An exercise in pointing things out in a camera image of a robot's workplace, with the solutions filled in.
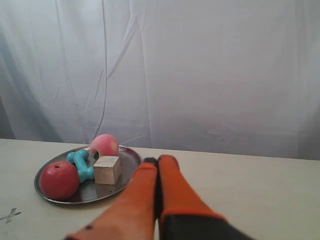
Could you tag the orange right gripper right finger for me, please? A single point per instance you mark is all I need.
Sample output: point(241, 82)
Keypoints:
point(184, 215)

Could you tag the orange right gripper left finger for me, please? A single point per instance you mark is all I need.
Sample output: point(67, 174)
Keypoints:
point(132, 215)

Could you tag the round metal plate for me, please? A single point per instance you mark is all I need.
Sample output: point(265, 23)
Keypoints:
point(89, 191)

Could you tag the wooden cube block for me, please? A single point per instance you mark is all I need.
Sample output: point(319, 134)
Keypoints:
point(107, 170)

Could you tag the teal rubber bone toy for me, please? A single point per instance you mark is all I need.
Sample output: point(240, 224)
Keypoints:
point(79, 158)

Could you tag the pink peach toy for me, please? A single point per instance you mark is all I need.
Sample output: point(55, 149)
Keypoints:
point(104, 145)

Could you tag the red ball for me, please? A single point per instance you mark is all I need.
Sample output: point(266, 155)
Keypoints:
point(59, 180)

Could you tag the white backdrop curtain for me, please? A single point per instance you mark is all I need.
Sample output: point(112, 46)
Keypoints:
point(222, 76)

